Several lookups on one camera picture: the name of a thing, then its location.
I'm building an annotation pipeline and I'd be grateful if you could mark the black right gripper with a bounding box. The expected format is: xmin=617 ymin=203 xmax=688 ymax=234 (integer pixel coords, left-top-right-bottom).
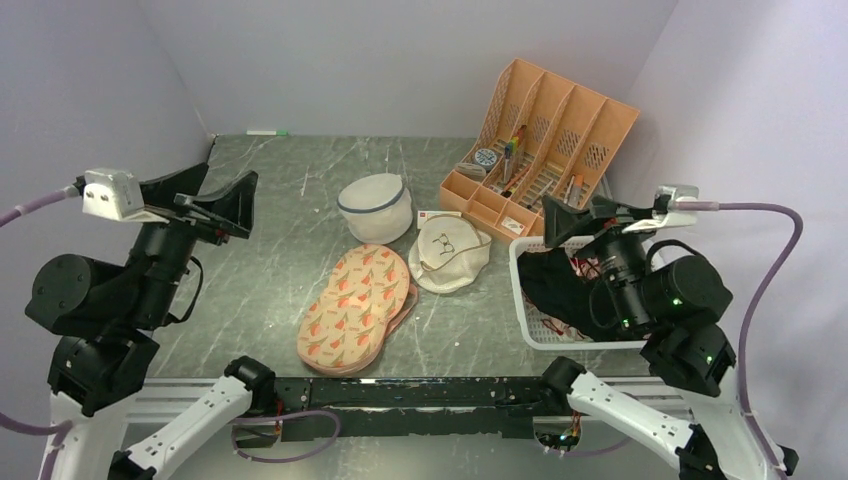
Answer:
xmin=541 ymin=192 xmax=659 ymax=331

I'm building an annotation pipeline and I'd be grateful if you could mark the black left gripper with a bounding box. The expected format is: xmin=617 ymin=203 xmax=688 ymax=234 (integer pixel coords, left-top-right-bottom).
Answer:
xmin=128 ymin=160 xmax=261 ymax=322

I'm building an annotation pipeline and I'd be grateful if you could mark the black bra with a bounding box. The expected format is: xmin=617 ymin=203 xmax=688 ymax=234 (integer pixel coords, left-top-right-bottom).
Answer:
xmin=517 ymin=249 xmax=627 ymax=342

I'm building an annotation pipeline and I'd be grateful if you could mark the tulip print mesh laundry bag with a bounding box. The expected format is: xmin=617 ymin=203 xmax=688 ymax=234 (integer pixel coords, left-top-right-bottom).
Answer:
xmin=297 ymin=244 xmax=419 ymax=377

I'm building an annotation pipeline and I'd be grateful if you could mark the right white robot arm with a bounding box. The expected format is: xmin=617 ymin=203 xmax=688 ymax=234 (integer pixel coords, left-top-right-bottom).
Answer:
xmin=539 ymin=186 xmax=799 ymax=479

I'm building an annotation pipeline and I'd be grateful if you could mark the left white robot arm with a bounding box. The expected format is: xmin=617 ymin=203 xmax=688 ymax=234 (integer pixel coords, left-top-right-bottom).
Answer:
xmin=25 ymin=163 xmax=279 ymax=479

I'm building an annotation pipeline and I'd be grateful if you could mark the white plastic laundry basket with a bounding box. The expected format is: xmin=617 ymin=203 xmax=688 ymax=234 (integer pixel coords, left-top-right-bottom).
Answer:
xmin=508 ymin=236 xmax=645 ymax=352

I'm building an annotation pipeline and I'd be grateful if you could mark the cream embroidered mesh laundry bag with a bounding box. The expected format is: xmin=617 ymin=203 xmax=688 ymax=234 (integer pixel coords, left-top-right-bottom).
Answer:
xmin=407 ymin=214 xmax=493 ymax=294

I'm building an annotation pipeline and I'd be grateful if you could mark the white blue-trimmed mesh laundry bag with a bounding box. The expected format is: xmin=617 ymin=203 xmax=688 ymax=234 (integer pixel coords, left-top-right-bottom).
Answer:
xmin=336 ymin=173 xmax=413 ymax=245

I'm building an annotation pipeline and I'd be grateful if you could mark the orange capped pen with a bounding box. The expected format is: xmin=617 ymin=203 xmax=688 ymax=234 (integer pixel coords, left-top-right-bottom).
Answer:
xmin=563 ymin=174 xmax=583 ymax=208

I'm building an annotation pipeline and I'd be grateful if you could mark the green white marker pen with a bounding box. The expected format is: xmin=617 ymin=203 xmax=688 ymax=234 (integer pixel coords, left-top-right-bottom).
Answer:
xmin=245 ymin=130 xmax=289 ymax=137

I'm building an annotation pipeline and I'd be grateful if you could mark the orange plastic file organizer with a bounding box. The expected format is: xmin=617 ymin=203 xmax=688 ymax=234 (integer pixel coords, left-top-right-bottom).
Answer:
xmin=439 ymin=59 xmax=640 ymax=243

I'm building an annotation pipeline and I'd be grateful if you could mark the multicolour marker pen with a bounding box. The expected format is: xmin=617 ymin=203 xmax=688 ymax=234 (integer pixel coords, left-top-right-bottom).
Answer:
xmin=502 ymin=136 xmax=519 ymax=184

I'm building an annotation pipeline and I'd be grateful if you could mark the blue white round tin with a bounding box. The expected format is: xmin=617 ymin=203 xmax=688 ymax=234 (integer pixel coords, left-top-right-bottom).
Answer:
xmin=473 ymin=148 xmax=499 ymax=172

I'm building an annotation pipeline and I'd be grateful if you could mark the small white red card box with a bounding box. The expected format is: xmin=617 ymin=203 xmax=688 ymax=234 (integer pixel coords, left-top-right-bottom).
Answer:
xmin=416 ymin=210 xmax=462 ymax=230

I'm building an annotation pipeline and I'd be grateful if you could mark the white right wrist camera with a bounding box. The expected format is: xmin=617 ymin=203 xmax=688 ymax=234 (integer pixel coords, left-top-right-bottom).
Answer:
xmin=623 ymin=185 xmax=700 ymax=233

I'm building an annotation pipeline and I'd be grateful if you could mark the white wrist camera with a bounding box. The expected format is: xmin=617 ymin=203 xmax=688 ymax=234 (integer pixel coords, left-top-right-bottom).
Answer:
xmin=81 ymin=168 xmax=168 ymax=223
xmin=623 ymin=185 xmax=700 ymax=233

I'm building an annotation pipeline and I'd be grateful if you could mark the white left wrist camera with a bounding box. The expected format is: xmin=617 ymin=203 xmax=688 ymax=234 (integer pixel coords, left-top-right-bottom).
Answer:
xmin=81 ymin=168 xmax=168 ymax=223

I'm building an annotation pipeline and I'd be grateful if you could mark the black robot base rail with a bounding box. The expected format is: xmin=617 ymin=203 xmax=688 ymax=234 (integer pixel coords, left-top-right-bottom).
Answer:
xmin=246 ymin=376 xmax=574 ymax=441

